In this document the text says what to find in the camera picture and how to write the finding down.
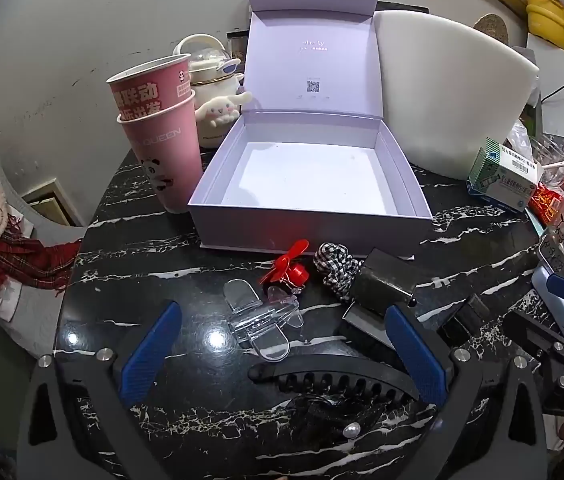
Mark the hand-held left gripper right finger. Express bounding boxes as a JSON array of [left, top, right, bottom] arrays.
[[384, 304, 562, 480]]

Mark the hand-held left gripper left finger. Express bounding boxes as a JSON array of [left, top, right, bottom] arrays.
[[16, 300, 183, 480]]

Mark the pale blue case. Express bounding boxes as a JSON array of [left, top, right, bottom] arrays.
[[532, 265, 564, 347]]

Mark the black cosmetic box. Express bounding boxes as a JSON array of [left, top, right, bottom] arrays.
[[349, 247, 419, 318]]

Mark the black claw hair clip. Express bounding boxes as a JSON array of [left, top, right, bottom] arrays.
[[248, 354, 420, 405]]

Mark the black white gingham scrunchie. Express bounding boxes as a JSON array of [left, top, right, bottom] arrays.
[[313, 242, 363, 303]]

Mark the red mini fan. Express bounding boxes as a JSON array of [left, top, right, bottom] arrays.
[[261, 239, 310, 295]]

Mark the lavender gift box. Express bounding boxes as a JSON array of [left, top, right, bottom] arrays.
[[187, 0, 435, 256]]

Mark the small black case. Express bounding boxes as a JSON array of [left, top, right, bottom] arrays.
[[442, 294, 491, 346]]

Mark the red snack packet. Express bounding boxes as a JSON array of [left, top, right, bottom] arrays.
[[529, 185, 562, 224]]

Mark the black lace bow hair clip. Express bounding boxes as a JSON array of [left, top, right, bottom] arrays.
[[282, 395, 387, 450]]

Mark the clear plastic hair clip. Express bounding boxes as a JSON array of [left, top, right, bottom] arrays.
[[223, 280, 305, 363]]

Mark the blue white medicine box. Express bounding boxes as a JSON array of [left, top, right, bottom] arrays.
[[466, 172, 537, 213]]

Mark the grey chair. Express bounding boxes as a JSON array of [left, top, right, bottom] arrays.
[[0, 145, 89, 461]]

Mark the clear glass cup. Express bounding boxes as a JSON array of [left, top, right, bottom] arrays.
[[526, 135, 564, 186]]

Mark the green white medicine box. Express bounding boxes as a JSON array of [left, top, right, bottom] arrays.
[[469, 136, 545, 186]]

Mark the red plaid scarf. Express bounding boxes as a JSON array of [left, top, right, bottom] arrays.
[[0, 212, 83, 295]]

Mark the white cabinet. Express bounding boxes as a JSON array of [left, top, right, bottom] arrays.
[[526, 34, 564, 138]]

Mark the white foam board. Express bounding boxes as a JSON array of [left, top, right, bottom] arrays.
[[372, 9, 541, 181]]

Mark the white puppy figure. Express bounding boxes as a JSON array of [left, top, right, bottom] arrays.
[[194, 89, 255, 133]]

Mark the woven coaster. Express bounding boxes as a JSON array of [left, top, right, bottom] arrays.
[[472, 12, 510, 42]]

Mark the white kettle-shaped bottle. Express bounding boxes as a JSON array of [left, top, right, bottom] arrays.
[[172, 32, 247, 150]]

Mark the glass jar black lid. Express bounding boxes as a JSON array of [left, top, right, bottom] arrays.
[[227, 30, 249, 75]]

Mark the black slate board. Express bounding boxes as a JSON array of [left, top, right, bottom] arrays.
[[374, 0, 430, 14]]

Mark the beige wooden frame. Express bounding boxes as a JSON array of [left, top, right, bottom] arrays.
[[22, 177, 86, 229]]

